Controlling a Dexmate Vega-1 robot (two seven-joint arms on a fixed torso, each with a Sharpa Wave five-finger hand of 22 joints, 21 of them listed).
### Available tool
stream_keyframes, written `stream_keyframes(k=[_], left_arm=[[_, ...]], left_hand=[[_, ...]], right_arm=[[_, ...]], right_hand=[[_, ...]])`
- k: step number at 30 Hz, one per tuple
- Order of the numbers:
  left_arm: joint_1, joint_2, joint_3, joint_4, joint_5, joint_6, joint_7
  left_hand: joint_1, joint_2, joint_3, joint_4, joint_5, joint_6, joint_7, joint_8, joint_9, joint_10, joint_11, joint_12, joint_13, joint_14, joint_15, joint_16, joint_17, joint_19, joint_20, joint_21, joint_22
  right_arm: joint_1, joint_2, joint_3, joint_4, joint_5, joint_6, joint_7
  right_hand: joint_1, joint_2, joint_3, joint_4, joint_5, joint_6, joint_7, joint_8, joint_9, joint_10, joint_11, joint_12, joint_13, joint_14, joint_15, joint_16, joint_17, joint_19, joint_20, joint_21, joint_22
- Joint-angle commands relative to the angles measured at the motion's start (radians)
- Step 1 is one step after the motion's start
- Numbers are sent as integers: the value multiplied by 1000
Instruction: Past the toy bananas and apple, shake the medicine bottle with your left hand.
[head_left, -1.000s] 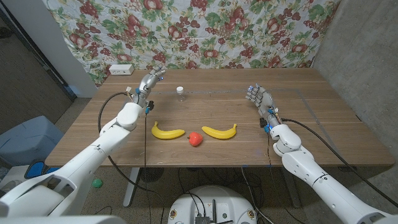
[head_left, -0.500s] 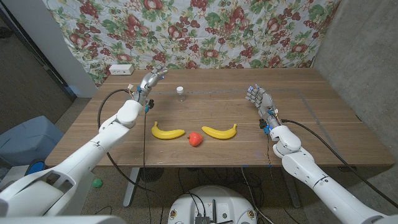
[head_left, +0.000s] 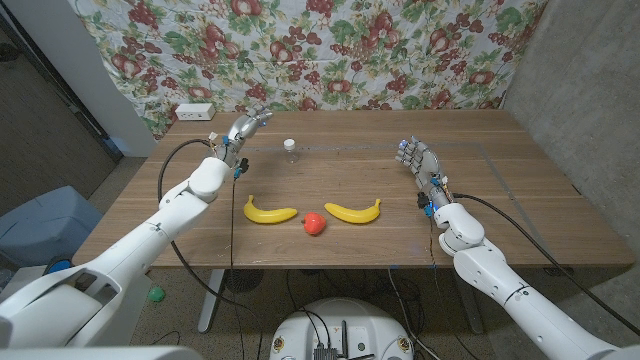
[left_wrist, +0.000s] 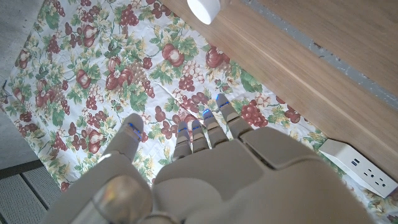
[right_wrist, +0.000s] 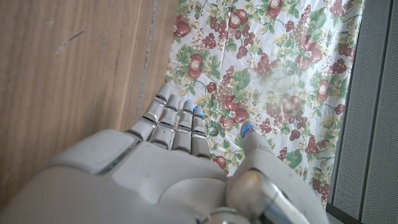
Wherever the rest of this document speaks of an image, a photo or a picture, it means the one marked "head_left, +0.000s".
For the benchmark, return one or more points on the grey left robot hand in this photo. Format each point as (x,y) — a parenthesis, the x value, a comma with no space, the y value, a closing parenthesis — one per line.
(244,129)

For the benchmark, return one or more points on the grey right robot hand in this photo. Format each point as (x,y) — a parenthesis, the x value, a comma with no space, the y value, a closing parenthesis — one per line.
(427,164)

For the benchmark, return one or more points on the clear medicine bottle white cap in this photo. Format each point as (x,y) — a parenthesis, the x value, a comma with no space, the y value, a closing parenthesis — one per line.
(289,151)

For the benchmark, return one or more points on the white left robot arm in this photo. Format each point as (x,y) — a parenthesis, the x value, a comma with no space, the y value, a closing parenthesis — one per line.
(150,235)

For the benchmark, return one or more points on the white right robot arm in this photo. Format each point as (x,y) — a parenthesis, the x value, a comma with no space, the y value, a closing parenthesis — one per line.
(500,280)

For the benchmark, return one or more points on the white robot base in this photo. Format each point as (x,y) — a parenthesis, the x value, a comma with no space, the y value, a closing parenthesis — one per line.
(340,330)

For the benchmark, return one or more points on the yellow toy banana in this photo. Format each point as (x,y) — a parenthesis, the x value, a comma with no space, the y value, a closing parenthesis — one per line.
(267,215)
(352,214)

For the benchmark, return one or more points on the red toy apple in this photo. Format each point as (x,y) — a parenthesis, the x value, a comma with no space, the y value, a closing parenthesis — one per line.
(314,223)

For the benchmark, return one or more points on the white power strip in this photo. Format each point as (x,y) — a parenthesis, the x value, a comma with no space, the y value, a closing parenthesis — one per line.
(195,111)

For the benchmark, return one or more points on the floral fruit print backdrop cloth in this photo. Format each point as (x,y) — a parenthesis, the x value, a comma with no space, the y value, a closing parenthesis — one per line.
(350,50)

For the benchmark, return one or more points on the metal table leg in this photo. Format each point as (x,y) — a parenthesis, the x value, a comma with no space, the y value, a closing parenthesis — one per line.
(470,305)
(210,300)

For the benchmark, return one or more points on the round black floor fan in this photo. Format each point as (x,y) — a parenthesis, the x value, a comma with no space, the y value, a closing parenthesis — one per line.
(243,280)

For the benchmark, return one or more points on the small green ball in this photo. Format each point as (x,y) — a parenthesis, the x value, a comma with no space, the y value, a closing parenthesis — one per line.
(156,294)

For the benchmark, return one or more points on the dark brown door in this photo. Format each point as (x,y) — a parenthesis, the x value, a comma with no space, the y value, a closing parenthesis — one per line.
(35,140)

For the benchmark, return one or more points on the blue-grey plastic bin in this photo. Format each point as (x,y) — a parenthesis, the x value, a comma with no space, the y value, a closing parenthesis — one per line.
(45,225)

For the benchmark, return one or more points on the blue and black floor item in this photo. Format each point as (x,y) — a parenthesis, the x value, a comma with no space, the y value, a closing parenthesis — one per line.
(60,264)

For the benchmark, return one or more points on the white robot torso edge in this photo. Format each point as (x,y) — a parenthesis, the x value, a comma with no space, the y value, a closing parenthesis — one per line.
(100,354)

